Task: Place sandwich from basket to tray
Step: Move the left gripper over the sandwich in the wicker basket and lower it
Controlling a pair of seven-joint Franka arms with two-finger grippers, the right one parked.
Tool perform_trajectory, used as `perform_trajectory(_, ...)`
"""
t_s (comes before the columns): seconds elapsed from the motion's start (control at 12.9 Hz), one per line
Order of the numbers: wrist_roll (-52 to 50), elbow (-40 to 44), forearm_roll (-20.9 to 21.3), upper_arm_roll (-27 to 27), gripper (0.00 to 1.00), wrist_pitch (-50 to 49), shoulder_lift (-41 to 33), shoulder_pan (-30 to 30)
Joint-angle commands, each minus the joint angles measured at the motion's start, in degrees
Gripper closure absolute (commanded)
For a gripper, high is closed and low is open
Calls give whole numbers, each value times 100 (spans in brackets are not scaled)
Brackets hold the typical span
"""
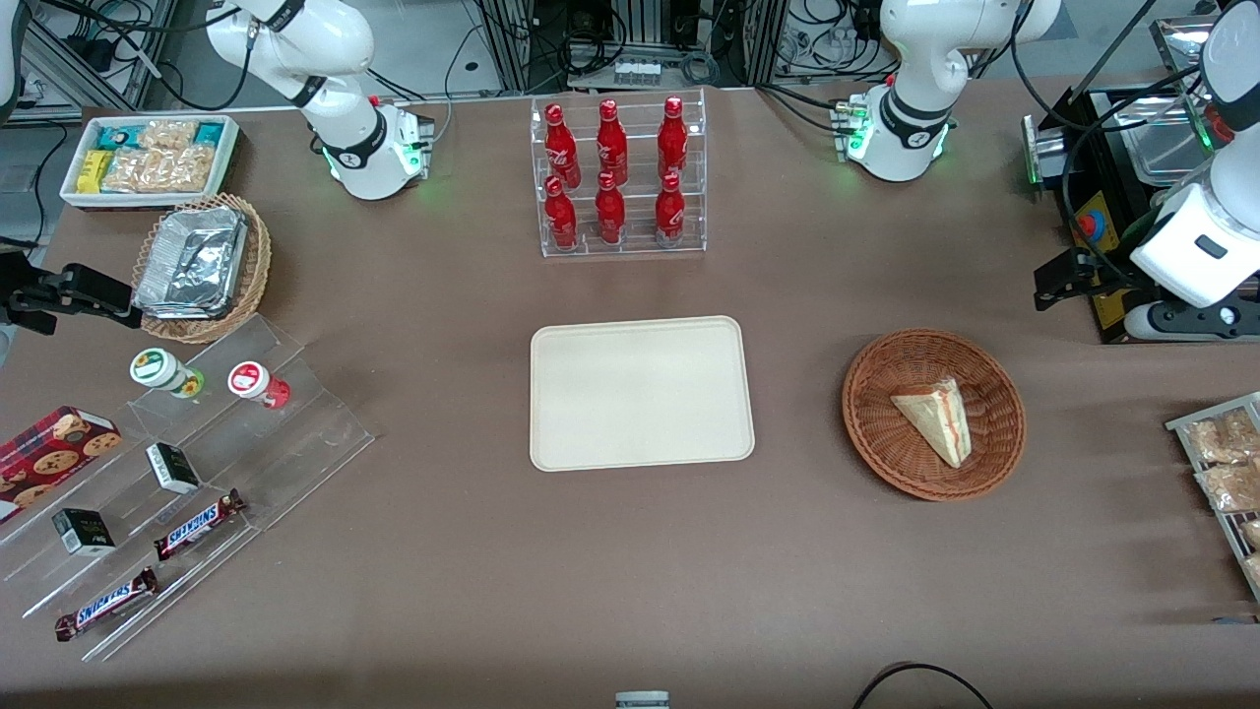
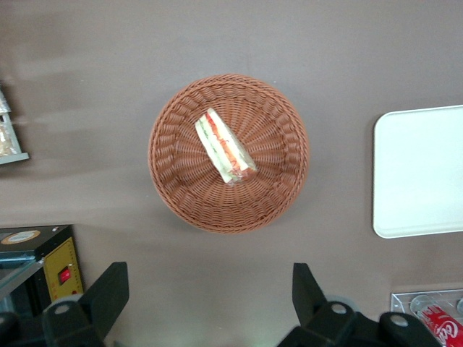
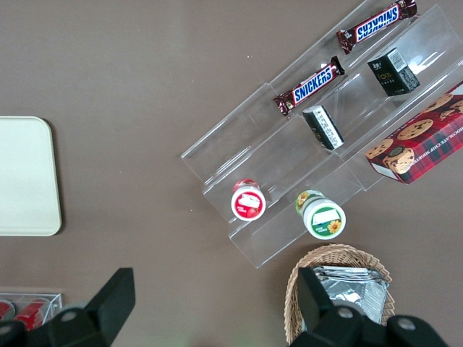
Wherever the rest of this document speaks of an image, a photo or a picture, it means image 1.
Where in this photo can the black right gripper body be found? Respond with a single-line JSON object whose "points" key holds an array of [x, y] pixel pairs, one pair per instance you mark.
{"points": [[22, 295]]}

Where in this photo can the triangle sandwich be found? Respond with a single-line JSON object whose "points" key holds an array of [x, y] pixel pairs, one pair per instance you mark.
{"points": [[935, 418]]}

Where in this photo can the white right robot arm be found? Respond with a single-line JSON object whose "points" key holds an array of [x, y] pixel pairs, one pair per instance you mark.
{"points": [[325, 49]]}

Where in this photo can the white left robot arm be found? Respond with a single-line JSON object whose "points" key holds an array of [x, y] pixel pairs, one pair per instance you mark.
{"points": [[915, 59]]}

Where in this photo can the light oval wicker basket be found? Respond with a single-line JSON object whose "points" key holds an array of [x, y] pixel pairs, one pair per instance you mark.
{"points": [[256, 266]]}

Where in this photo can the steel tray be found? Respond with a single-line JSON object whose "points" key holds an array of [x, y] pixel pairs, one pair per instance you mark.
{"points": [[1181, 39]]}

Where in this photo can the brown round wicker basket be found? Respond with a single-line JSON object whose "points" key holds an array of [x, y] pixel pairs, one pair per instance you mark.
{"points": [[886, 443]]}

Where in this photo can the beige plastic tray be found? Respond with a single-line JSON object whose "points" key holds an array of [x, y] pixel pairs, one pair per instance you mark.
{"points": [[640, 394]]}

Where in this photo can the black machine with yellow label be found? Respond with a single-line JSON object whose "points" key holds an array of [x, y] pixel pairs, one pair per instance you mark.
{"points": [[1107, 305]]}

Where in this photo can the green lid white cup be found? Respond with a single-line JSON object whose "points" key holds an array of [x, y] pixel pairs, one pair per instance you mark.
{"points": [[157, 369]]}

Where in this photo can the steel pan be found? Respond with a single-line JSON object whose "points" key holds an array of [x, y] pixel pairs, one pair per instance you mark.
{"points": [[1162, 148]]}

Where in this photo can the stacked aluminium foil trays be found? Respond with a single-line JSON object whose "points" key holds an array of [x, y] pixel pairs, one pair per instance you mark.
{"points": [[192, 261]]}

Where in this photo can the yellow snack packet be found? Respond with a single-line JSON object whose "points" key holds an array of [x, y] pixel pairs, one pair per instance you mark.
{"points": [[94, 170]]}

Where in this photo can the large clear cracker bag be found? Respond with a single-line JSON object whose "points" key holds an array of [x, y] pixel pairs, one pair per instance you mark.
{"points": [[157, 170]]}

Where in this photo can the red tartan cookie box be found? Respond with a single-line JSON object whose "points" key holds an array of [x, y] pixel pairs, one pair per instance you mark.
{"points": [[49, 453]]}

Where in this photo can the teal snack packet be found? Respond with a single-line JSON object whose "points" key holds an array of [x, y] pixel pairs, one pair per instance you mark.
{"points": [[118, 136], [210, 134]]}

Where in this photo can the small clear cracker bag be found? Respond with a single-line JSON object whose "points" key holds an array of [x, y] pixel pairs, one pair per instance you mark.
{"points": [[167, 135]]}

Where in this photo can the red lid white cup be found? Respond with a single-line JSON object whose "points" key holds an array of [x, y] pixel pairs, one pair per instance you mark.
{"points": [[251, 381]]}

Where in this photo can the small black box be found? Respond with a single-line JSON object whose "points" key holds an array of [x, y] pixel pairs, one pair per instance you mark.
{"points": [[84, 532], [172, 468]]}

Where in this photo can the white rectangular snack bin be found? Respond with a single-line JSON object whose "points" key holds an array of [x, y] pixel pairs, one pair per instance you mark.
{"points": [[231, 162]]}

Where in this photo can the clear bag of pastries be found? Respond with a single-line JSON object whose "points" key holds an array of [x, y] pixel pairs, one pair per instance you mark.
{"points": [[1230, 487], [1221, 438]]}

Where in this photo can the Snickers chocolate bar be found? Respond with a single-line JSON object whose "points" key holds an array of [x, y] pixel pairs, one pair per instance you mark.
{"points": [[106, 604], [197, 525]]}

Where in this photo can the clear acrylic stepped shelf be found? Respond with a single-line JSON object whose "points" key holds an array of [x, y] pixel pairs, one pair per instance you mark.
{"points": [[295, 433]]}

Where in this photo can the red cola bottle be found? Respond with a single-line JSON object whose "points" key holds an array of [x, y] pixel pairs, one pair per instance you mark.
{"points": [[610, 212], [561, 148], [561, 217], [669, 212], [672, 138], [611, 143]]}

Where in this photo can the clear acrylic bottle rack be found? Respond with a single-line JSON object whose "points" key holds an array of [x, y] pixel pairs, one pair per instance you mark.
{"points": [[630, 251]]}

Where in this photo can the grey power strip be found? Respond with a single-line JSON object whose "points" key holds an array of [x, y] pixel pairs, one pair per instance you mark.
{"points": [[637, 72]]}

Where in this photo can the small grey device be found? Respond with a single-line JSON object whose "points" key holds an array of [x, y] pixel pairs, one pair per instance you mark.
{"points": [[642, 700]]}

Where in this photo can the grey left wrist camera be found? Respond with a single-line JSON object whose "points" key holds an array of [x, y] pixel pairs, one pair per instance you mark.
{"points": [[1147, 320]]}

